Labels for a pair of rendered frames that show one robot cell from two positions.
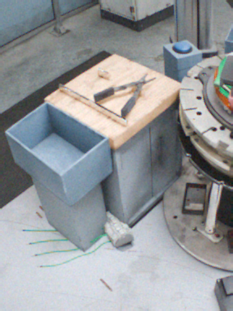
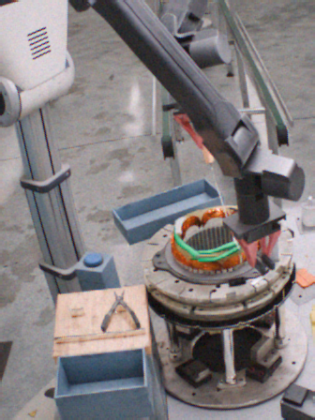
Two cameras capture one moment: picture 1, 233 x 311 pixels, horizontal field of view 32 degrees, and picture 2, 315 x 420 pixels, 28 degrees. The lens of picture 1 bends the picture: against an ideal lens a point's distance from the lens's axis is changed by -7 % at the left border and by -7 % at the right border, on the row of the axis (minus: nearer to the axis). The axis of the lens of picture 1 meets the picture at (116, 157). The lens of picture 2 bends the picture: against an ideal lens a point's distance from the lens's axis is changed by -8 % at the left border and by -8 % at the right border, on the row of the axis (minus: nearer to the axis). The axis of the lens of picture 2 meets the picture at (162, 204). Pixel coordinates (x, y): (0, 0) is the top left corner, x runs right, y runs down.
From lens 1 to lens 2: 0.68 m
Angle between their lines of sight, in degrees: 40
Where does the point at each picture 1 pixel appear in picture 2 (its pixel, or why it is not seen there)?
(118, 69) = (79, 304)
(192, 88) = (163, 278)
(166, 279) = not seen: outside the picture
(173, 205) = (182, 388)
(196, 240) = (228, 395)
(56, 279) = not seen: outside the picture
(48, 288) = not seen: outside the picture
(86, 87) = (74, 329)
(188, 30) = (66, 244)
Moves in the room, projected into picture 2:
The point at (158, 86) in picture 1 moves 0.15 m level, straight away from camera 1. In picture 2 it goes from (127, 297) to (82, 271)
